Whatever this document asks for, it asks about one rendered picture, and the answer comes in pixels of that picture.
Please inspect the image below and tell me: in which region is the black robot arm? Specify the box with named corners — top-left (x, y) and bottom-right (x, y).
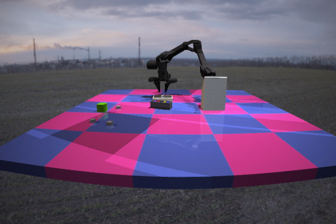
top-left (147, 40), bottom-right (217, 78)

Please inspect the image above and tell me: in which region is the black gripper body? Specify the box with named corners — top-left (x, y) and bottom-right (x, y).
top-left (149, 69), bottom-right (177, 83)

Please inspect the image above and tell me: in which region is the green cube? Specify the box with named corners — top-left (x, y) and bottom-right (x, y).
top-left (97, 103), bottom-right (108, 112)

